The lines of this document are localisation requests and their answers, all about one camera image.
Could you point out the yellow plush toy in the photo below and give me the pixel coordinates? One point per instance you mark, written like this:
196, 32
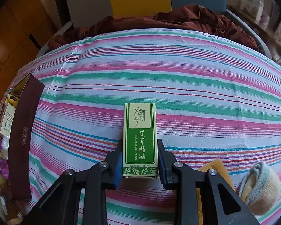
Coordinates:
12, 99

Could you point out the rectangular brown gift box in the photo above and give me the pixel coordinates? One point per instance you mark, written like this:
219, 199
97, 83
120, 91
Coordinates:
23, 133

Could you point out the grey metal bed rail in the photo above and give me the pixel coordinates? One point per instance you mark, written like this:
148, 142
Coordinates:
53, 39
253, 28

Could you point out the green and cream carton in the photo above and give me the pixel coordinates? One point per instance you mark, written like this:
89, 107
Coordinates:
140, 140

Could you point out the yellow cloth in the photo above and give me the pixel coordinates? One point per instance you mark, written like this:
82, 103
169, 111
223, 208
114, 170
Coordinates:
215, 166

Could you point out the cream small box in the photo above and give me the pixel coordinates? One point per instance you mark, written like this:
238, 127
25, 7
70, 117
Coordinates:
7, 119

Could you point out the grey and cream sock roll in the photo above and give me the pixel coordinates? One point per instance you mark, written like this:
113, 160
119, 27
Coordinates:
260, 189

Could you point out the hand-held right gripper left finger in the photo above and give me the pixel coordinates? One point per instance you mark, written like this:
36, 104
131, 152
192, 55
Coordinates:
118, 168

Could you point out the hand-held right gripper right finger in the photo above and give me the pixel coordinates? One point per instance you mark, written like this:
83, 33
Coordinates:
162, 168

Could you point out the maroon blanket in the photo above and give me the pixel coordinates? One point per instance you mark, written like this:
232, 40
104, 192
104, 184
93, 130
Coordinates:
189, 21

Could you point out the black upright panel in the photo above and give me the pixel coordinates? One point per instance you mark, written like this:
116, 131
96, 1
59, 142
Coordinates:
60, 2

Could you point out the white box with blue label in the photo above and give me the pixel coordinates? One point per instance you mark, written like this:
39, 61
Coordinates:
252, 5

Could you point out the wooden shelf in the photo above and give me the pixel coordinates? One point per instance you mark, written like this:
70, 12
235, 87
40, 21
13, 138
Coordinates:
267, 32

